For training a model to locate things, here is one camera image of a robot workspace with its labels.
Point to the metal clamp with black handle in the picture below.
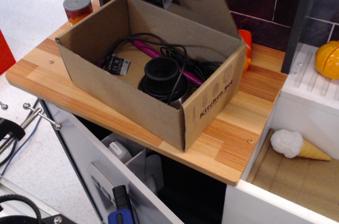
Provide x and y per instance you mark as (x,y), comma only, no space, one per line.
(16,132)

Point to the jar with grey lid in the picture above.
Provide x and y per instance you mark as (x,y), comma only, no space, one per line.
(76,10)

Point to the black label tag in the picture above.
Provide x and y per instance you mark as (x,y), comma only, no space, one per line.
(117,66)

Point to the brown cardboard box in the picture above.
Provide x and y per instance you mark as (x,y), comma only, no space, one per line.
(204,27)

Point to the orange toy bottle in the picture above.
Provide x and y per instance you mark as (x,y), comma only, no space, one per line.
(247,39)

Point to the grey storage bin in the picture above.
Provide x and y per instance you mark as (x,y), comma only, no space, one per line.
(138,159)

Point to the dark grey metal post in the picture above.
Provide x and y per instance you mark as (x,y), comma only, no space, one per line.
(297,33)

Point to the orange toy pumpkin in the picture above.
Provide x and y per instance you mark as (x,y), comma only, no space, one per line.
(326,60)

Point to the toy ice cream cone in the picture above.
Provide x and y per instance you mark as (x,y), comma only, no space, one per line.
(291,144)

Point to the magenta pen tool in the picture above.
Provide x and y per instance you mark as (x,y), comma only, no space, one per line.
(148,50)

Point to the blue black tool handle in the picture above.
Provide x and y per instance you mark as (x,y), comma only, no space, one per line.
(124,211)

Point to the black round speaker device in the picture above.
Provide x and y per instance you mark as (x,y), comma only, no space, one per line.
(164,81)

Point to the white dish rack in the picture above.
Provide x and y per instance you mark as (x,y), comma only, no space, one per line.
(306,86)

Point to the red panel at left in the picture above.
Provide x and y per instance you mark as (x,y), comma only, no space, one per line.
(7,58)

